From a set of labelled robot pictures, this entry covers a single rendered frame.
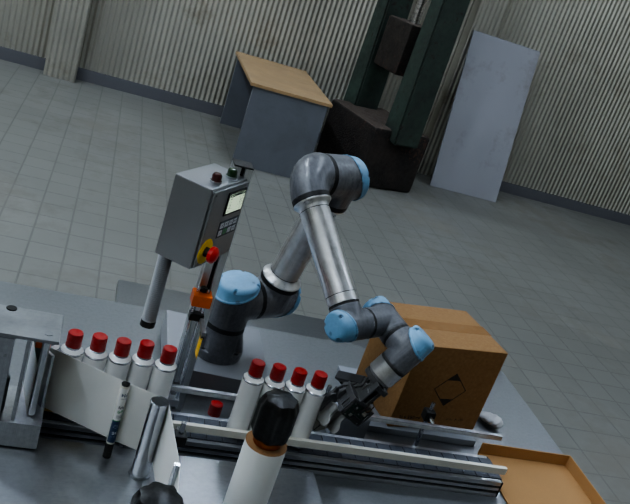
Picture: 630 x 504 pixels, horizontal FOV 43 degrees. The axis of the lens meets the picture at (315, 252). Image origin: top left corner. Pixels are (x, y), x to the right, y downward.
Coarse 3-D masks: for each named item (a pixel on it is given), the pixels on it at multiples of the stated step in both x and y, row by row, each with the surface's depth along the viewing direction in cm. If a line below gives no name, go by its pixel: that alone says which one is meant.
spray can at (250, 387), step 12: (252, 360) 187; (252, 372) 186; (240, 384) 188; (252, 384) 186; (240, 396) 188; (252, 396) 187; (240, 408) 189; (252, 408) 189; (228, 420) 192; (240, 420) 190
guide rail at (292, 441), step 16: (192, 432) 186; (208, 432) 187; (224, 432) 188; (240, 432) 189; (320, 448) 195; (336, 448) 196; (352, 448) 197; (368, 448) 199; (432, 464) 205; (448, 464) 206; (464, 464) 207; (480, 464) 209
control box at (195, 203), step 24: (216, 168) 180; (192, 192) 168; (216, 192) 167; (168, 216) 171; (192, 216) 169; (216, 216) 172; (168, 240) 173; (192, 240) 170; (216, 240) 177; (192, 264) 172
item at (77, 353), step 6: (72, 330) 174; (78, 330) 175; (72, 336) 172; (78, 336) 173; (66, 342) 174; (72, 342) 173; (78, 342) 173; (60, 348) 174; (66, 348) 174; (72, 348) 173; (78, 348) 174; (66, 354) 173; (72, 354) 173; (78, 354) 174; (54, 414) 179
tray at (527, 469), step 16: (480, 448) 229; (496, 448) 230; (512, 448) 231; (496, 464) 227; (512, 464) 230; (528, 464) 232; (544, 464) 235; (560, 464) 238; (576, 464) 234; (512, 480) 222; (528, 480) 224; (544, 480) 227; (560, 480) 230; (576, 480) 232; (512, 496) 215; (528, 496) 217; (544, 496) 220; (560, 496) 222; (576, 496) 225; (592, 496) 225
